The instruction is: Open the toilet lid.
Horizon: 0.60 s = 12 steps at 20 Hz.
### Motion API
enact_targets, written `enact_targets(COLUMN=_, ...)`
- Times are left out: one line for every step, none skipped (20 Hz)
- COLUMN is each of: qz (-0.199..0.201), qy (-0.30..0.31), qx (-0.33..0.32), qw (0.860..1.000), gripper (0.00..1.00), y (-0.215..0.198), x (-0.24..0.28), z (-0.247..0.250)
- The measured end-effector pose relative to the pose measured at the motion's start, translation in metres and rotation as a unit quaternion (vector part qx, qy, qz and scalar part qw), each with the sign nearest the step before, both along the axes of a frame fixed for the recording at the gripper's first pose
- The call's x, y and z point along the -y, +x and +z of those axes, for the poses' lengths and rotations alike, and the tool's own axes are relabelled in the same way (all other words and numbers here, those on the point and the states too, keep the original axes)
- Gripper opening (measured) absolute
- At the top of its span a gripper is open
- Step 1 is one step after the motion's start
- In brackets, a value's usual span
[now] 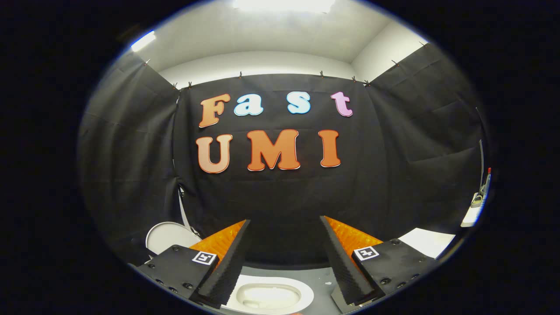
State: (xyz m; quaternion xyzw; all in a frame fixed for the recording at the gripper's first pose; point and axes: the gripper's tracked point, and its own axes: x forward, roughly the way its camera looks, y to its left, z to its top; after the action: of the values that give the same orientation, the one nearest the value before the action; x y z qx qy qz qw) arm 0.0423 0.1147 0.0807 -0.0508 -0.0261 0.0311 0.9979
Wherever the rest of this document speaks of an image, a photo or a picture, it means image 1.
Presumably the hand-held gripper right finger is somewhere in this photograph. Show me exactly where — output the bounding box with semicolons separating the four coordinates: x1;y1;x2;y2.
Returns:
318;215;437;307

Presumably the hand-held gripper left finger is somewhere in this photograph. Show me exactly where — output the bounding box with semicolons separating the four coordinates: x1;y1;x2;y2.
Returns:
136;219;254;309

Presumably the black backdrop cloth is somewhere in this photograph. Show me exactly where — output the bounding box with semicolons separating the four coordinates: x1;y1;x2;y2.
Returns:
78;42;486;268

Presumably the white side table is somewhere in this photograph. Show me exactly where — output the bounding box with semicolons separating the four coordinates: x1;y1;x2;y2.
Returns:
460;192;487;228

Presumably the small ceiling light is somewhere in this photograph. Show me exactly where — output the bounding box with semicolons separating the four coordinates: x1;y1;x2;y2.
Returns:
130;30;157;53

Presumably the large ceiling light panel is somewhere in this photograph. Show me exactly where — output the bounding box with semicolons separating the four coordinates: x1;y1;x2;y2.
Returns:
233;0;336;14

